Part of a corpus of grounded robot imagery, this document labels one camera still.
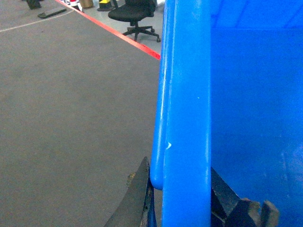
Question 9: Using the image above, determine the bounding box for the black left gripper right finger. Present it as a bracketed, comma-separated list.
[211, 168, 280, 227]

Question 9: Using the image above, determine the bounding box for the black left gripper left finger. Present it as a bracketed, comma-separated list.
[105, 157, 154, 227]

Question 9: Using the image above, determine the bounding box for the large blue plastic crate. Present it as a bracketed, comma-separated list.
[151, 0, 303, 227]

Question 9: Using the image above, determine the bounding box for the black office chair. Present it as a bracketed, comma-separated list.
[108, 0, 161, 43]

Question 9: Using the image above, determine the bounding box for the yellow black striped bollard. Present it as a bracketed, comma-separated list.
[97, 0, 114, 12]

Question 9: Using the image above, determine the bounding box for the flat black device on floor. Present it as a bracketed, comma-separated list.
[37, 7, 67, 19]

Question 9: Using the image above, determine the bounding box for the black block stack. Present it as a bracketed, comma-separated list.
[26, 0, 42, 10]

